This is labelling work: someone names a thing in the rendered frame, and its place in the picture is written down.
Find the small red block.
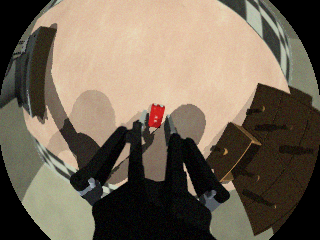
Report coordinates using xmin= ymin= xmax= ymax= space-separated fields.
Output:
xmin=148 ymin=103 xmax=165 ymax=128

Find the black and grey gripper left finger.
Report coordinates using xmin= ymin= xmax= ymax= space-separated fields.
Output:
xmin=70 ymin=110 xmax=149 ymax=218

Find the brown wooden chest of drawers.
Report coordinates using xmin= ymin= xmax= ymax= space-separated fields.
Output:
xmin=231 ymin=83 xmax=320 ymax=236

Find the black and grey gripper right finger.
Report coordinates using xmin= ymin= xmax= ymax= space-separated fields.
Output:
xmin=164 ymin=114 xmax=230 ymax=219

